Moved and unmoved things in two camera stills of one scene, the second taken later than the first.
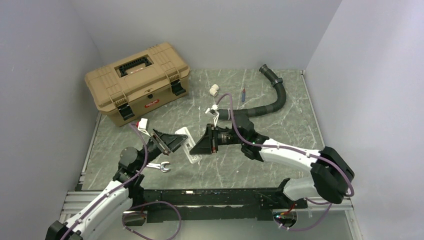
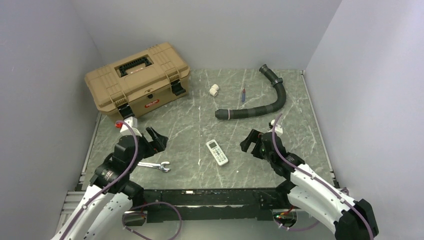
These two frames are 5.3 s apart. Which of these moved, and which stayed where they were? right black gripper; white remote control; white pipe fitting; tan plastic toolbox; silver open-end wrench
Moved: right black gripper; white remote control
Stayed: tan plastic toolbox; white pipe fitting; silver open-end wrench
